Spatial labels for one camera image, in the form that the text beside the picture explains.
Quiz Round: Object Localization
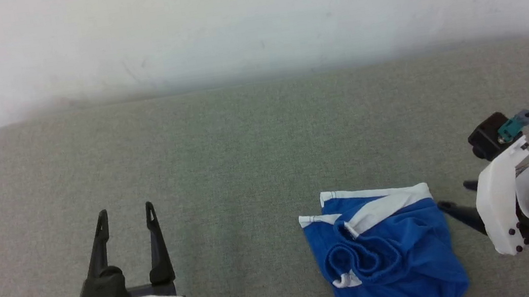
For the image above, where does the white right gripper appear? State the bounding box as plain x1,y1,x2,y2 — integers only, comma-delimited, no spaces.
430,134,529,277

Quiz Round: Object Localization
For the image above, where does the blue and white garment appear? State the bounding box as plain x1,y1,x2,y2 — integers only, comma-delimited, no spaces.
295,174,473,297

